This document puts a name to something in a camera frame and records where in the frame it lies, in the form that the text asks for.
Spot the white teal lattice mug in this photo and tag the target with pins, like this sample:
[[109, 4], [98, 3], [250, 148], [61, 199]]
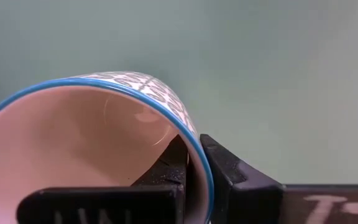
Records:
[[73, 140]]

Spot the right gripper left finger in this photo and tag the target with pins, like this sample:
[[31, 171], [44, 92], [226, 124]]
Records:
[[120, 205]]

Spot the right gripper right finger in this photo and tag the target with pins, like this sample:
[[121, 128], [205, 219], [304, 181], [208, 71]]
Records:
[[259, 202]]

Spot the green table mat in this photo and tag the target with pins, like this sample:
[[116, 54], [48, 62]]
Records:
[[259, 62]]

